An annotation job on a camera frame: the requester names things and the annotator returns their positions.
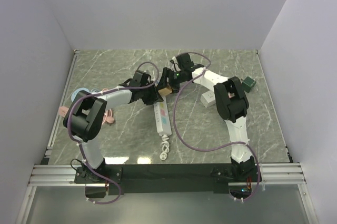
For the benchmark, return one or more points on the plain white cube adapter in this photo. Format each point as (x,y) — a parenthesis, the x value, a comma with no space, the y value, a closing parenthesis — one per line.
(208,99)

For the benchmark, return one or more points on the aluminium rail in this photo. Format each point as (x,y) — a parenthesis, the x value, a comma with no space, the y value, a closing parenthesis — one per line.
(67,74)
(63,175)

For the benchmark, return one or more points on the aluminium left side rail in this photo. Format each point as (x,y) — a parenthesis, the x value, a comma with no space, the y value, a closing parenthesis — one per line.
(67,74)

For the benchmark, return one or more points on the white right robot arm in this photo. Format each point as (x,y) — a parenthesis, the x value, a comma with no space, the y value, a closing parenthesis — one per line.
(231,104)

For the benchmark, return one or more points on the light blue round socket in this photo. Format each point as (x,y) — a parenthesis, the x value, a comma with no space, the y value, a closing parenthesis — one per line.
(74,94)

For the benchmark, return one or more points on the dark green cube adapter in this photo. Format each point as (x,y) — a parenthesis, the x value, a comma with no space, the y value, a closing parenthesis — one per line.
(248,84)

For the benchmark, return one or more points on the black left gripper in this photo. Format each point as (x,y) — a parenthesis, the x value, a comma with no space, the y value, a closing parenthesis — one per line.
(155,97)

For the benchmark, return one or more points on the white power strip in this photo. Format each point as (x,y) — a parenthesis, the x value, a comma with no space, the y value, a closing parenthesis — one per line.
(162,119)

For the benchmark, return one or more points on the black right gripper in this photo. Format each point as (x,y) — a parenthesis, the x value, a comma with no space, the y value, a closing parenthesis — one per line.
(166,73)

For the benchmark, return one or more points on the tan cube plug adapter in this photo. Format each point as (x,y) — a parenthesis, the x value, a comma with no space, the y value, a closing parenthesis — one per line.
(165,91)

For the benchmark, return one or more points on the aluminium front rail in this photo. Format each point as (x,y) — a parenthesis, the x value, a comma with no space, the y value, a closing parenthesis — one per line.
(63,175)

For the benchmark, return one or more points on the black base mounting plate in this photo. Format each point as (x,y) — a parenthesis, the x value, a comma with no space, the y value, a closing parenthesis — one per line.
(160,178)

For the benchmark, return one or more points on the pink cube plug adapter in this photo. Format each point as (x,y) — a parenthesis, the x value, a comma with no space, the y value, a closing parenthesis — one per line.
(231,95)

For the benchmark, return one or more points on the pink power strip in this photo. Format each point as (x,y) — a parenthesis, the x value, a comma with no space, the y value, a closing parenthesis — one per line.
(62,111)

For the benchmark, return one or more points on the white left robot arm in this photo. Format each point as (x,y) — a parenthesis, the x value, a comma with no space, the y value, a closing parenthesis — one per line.
(85,115)

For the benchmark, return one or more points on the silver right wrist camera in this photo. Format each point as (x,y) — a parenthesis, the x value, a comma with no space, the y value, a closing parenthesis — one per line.
(175,66)

